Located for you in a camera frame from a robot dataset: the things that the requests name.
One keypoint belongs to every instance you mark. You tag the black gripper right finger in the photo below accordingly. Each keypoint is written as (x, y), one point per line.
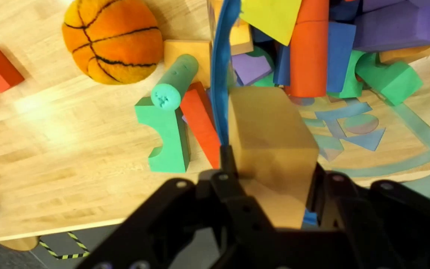
(384, 219)

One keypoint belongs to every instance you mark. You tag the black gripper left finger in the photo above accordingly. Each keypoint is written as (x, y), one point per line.
(200, 219)

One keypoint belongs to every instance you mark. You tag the tan yellow foam block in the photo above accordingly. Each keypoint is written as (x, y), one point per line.
(272, 144)

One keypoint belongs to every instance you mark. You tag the clear toy bag blue trim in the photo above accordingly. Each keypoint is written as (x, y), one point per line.
(398, 144)

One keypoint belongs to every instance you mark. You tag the green arch foam block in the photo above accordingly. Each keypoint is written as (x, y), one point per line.
(167, 144)

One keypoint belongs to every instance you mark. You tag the red wedge foam block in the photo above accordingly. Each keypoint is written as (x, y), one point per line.
(201, 125)

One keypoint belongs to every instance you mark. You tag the green cylinder foam block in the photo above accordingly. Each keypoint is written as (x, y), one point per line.
(174, 83)

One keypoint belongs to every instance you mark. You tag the green notched foam block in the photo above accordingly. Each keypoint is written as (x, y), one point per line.
(391, 80)

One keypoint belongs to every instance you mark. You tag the small purple foam block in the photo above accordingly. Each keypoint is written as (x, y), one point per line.
(249, 69)

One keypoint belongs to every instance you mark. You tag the tan square foam block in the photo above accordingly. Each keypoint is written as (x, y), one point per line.
(186, 50)

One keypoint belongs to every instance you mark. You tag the blue foam block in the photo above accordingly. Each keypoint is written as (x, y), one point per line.
(340, 54)

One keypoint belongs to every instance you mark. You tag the orange cylinder foam block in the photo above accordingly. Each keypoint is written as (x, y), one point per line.
(306, 50)

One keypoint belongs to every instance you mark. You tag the large purple foam block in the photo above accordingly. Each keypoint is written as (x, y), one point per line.
(398, 25)

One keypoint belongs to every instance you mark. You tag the yellow triangle foam block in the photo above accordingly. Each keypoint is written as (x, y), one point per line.
(272, 20)

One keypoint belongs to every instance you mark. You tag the orange legged wooden stool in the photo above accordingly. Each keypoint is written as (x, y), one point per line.
(18, 244)

